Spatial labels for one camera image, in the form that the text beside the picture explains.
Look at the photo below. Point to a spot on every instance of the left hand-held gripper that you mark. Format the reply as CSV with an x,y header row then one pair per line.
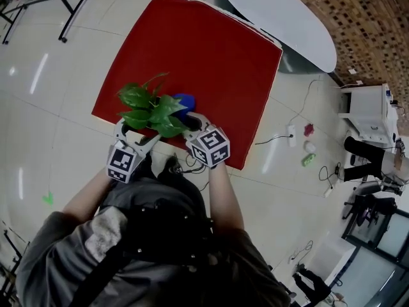
x,y
120,163

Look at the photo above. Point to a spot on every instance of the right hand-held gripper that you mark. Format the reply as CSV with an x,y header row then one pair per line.
x,y
209,147

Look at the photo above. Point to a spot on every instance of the black office chair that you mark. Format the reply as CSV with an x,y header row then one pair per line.
x,y
370,206

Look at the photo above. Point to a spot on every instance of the white crumpled object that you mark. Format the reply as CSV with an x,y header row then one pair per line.
x,y
310,146

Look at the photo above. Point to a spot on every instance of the black folding desk frame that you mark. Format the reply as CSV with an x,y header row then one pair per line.
x,y
72,14

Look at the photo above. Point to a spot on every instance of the white oval table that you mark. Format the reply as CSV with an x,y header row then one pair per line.
x,y
281,18

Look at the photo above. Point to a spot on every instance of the flower pot with green plant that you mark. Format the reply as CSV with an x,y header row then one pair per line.
x,y
159,110

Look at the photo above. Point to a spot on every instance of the black framed glass door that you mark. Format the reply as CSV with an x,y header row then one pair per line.
x,y
380,254

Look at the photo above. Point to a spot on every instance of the dark pink crumpled object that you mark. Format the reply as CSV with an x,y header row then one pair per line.
x,y
309,130

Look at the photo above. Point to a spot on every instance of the small white power strip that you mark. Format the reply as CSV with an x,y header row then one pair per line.
x,y
328,191

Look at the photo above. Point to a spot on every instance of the person's grey and black clothing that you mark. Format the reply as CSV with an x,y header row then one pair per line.
x,y
143,241

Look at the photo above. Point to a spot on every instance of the white box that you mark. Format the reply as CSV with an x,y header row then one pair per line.
x,y
335,257

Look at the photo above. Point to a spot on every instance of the person's right forearm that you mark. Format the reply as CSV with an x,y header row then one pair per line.
x,y
225,197

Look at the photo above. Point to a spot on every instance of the black metal rack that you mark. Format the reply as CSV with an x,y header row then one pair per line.
x,y
9,261

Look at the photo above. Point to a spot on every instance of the light green object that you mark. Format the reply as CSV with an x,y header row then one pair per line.
x,y
308,160

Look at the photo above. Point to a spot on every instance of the red table cover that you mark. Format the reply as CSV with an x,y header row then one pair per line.
x,y
204,66

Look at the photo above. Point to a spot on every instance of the white cabinet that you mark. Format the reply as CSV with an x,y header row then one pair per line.
x,y
370,114

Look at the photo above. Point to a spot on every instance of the person's left forearm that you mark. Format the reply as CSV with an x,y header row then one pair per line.
x,y
87,193

